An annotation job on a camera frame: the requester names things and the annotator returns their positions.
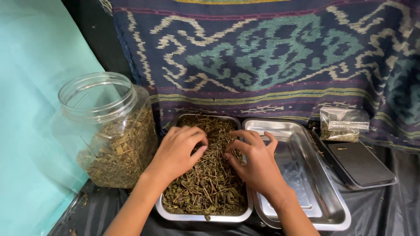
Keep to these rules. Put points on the person's left hand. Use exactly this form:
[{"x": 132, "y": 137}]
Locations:
[{"x": 172, "y": 154}]

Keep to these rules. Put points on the person's right hand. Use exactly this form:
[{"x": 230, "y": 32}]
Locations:
[{"x": 259, "y": 164}]

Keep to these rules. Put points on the dried herb stems and leaves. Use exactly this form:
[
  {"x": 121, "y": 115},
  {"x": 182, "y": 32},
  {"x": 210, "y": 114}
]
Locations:
[{"x": 210, "y": 186}]

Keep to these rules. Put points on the empty steel tray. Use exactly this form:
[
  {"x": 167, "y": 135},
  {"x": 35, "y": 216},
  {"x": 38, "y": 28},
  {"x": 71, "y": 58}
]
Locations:
[{"x": 305, "y": 183}]

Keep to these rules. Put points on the dried leaves in jar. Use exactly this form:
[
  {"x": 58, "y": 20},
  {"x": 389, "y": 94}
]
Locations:
[{"x": 121, "y": 154}]

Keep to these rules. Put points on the steel tray holding herbs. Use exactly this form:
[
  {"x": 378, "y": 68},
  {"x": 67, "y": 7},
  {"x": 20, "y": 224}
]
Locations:
[{"x": 203, "y": 219}]

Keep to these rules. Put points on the clear plastic jar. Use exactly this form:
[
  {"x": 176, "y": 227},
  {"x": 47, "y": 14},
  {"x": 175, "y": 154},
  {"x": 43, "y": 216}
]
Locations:
[{"x": 98, "y": 108}]

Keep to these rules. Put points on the small clear bag of herbs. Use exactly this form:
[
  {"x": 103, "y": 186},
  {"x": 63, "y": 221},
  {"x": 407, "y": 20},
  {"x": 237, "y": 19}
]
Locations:
[{"x": 343, "y": 126}]

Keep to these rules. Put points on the black ribbed scale tray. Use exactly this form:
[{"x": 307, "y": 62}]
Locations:
[{"x": 359, "y": 162}]

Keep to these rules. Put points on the woven patterned dark cloth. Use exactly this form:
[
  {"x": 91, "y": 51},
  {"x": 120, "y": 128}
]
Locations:
[{"x": 279, "y": 55}]

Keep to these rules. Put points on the black plastic table cover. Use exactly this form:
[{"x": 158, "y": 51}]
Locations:
[{"x": 377, "y": 209}]

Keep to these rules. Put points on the teal paper sheet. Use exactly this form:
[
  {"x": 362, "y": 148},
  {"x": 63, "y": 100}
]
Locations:
[{"x": 32, "y": 114}]

